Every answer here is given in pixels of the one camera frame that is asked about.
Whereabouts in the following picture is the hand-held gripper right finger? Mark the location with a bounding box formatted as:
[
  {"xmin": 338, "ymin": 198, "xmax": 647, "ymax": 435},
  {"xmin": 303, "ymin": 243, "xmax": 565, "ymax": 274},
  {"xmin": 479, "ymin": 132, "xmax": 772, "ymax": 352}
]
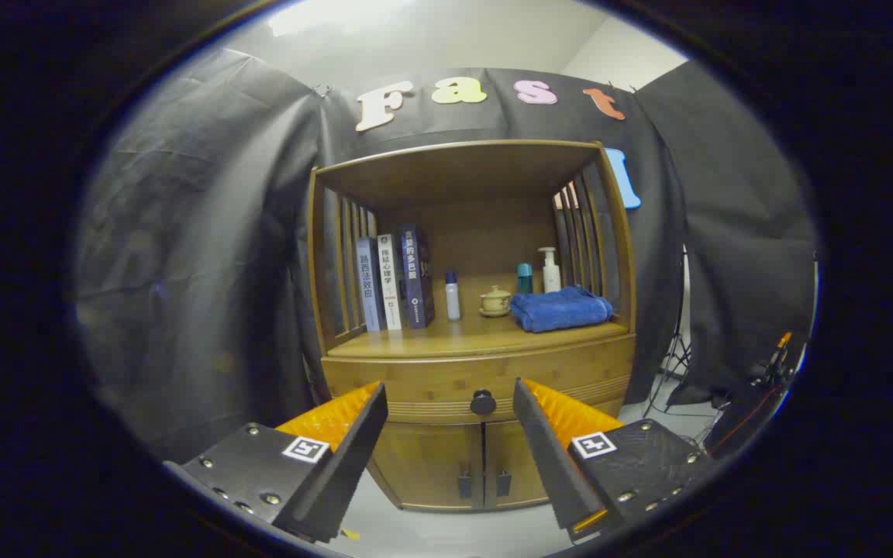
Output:
[{"xmin": 512, "ymin": 377, "xmax": 715, "ymax": 543}]

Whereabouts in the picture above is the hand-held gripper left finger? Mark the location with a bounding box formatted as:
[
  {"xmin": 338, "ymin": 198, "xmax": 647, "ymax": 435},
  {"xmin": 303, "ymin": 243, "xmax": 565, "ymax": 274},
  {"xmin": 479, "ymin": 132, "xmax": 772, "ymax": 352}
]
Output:
[{"xmin": 164, "ymin": 380, "xmax": 390, "ymax": 543}]

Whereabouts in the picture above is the wooden drawer with black knob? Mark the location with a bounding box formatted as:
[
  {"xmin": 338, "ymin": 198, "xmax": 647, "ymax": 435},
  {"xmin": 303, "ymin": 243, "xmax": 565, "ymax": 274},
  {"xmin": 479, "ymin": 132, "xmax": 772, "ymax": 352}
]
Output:
[{"xmin": 321, "ymin": 333, "xmax": 637, "ymax": 425}]

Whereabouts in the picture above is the wooden cabinet door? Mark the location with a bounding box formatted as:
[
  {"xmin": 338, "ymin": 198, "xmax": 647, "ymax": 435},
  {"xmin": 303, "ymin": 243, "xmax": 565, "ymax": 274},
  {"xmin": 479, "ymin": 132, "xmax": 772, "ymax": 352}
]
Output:
[
  {"xmin": 484, "ymin": 418, "xmax": 571, "ymax": 508},
  {"xmin": 369, "ymin": 421, "xmax": 486, "ymax": 511}
]

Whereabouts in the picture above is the wooden countertop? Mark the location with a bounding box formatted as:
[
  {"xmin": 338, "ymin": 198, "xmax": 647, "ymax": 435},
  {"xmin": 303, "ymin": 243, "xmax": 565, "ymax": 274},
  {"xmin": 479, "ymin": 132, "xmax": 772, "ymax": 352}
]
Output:
[{"xmin": 326, "ymin": 271, "xmax": 629, "ymax": 359}]

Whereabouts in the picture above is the wooden cabinet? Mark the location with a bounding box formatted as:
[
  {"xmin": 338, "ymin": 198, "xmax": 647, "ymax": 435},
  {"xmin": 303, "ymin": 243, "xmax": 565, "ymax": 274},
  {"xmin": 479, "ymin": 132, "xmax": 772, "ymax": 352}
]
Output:
[{"xmin": 305, "ymin": 139, "xmax": 639, "ymax": 512}]

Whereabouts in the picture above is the blue folded towel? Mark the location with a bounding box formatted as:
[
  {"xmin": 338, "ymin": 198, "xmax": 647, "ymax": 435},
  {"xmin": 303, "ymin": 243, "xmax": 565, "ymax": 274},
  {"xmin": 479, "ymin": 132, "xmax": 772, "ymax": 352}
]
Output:
[{"xmin": 509, "ymin": 285, "xmax": 615, "ymax": 334}]

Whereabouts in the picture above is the cream lidded tea cup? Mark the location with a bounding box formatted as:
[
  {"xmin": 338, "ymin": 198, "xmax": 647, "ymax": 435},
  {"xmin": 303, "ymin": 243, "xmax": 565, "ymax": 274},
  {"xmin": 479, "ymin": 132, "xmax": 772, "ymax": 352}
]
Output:
[{"xmin": 479, "ymin": 284, "xmax": 512, "ymax": 318}]

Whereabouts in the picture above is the black tripod stand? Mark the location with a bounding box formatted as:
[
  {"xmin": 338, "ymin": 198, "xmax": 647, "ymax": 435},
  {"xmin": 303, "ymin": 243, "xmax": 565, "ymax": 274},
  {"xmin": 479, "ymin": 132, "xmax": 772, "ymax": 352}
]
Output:
[{"xmin": 644, "ymin": 248, "xmax": 695, "ymax": 419}]

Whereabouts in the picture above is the light blue book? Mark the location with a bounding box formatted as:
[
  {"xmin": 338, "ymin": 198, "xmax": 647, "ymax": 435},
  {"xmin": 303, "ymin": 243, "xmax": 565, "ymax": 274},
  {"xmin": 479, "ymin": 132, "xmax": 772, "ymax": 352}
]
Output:
[{"xmin": 357, "ymin": 236, "xmax": 388, "ymax": 332}]

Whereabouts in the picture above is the white pump bottle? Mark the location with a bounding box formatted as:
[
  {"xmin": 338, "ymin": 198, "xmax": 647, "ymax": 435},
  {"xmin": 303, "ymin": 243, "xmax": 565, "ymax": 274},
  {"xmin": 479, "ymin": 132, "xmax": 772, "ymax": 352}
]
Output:
[{"xmin": 537, "ymin": 246, "xmax": 563, "ymax": 294}]

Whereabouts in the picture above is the white book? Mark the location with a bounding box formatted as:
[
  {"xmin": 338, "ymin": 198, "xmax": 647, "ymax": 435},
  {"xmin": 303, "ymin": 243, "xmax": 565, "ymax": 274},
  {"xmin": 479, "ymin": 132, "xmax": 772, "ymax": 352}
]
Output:
[{"xmin": 377, "ymin": 233, "xmax": 405, "ymax": 331}]

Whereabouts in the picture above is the dark blue book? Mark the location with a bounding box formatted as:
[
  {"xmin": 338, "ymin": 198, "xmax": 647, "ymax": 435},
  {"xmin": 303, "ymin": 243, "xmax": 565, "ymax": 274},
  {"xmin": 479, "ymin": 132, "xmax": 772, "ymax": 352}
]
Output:
[{"xmin": 398, "ymin": 224, "xmax": 436, "ymax": 329}]

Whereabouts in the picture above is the black clamp with orange tip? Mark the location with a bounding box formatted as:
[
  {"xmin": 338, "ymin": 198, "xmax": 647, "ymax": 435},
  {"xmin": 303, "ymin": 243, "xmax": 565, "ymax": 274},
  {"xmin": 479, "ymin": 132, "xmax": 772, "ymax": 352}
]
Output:
[{"xmin": 757, "ymin": 332, "xmax": 796, "ymax": 388}]

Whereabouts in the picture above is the red cable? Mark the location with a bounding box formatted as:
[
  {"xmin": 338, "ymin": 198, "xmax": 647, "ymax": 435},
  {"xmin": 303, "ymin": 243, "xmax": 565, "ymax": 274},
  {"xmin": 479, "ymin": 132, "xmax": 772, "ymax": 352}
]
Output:
[{"xmin": 706, "ymin": 384, "xmax": 784, "ymax": 458}]

